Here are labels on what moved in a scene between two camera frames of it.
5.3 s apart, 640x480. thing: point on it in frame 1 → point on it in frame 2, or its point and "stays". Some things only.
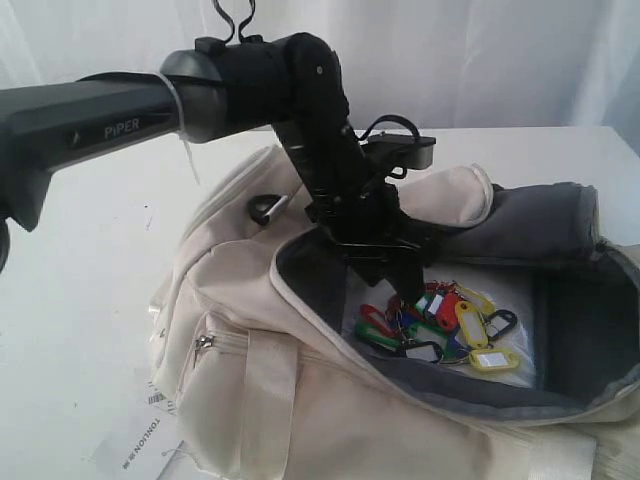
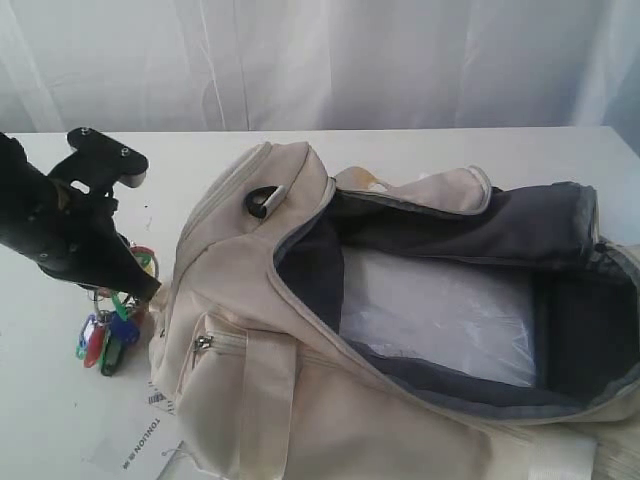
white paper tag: x=142 y=435 stays
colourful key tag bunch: x=448 y=323 → x=115 y=323
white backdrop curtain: x=448 y=63 stays
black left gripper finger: x=404 y=273 → x=127 y=273
